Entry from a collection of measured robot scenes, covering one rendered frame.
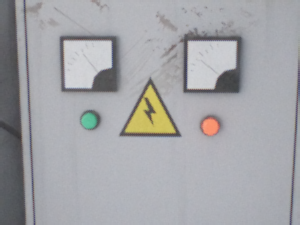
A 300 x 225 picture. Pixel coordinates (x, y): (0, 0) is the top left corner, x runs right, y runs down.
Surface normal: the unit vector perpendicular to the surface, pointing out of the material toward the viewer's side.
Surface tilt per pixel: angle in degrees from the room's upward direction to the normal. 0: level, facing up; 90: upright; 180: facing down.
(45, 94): 90
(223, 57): 90
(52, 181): 90
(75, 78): 90
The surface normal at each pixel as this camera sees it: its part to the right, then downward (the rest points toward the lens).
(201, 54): -0.04, 0.20
